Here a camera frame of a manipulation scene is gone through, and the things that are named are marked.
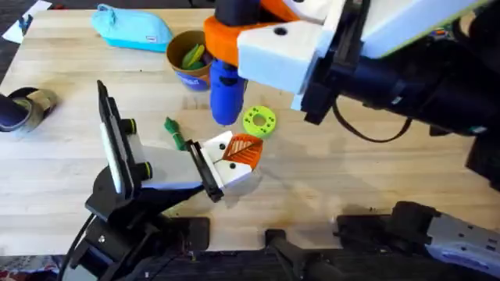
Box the green toy vegetable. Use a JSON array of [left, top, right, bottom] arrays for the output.
[[163, 116, 189, 151]]

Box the green disc with holes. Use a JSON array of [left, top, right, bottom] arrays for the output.
[[242, 105, 277, 139]]

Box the black upright wrist plate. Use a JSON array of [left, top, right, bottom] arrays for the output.
[[96, 80, 136, 196]]

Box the brown tub with toys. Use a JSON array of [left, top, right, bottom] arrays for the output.
[[166, 30, 214, 93]]

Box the light blue zip bag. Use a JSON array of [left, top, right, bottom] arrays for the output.
[[91, 3, 174, 54]]

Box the roll of tape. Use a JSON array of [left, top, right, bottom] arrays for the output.
[[0, 87, 59, 133]]

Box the small blue object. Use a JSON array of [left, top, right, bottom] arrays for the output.
[[17, 14, 34, 34]]

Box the white paper sheet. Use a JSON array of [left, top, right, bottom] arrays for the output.
[[2, 0, 53, 44]]

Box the black rail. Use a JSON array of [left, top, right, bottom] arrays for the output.
[[128, 216, 500, 281]]

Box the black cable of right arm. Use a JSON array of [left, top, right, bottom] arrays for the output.
[[331, 97, 413, 144]]

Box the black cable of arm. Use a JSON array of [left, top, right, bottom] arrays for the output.
[[58, 213, 97, 281], [331, 97, 413, 144]]

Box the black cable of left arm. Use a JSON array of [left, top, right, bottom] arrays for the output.
[[58, 213, 97, 281]]

